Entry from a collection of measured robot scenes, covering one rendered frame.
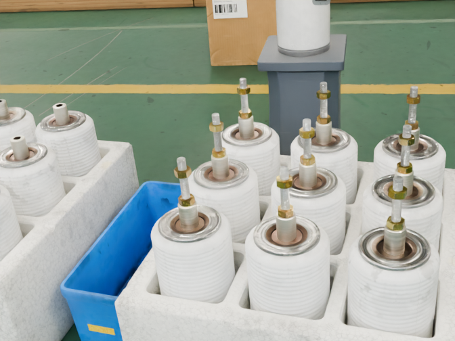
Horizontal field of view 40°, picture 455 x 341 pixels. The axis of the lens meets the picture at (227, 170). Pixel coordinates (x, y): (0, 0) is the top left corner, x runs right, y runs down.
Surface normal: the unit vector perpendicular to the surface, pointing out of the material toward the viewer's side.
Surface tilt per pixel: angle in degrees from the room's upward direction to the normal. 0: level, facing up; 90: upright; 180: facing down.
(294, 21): 90
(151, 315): 90
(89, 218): 90
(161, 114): 0
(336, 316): 0
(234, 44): 89
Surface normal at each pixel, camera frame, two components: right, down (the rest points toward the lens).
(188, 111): -0.08, -0.86
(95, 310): -0.30, 0.52
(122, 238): 0.94, 0.05
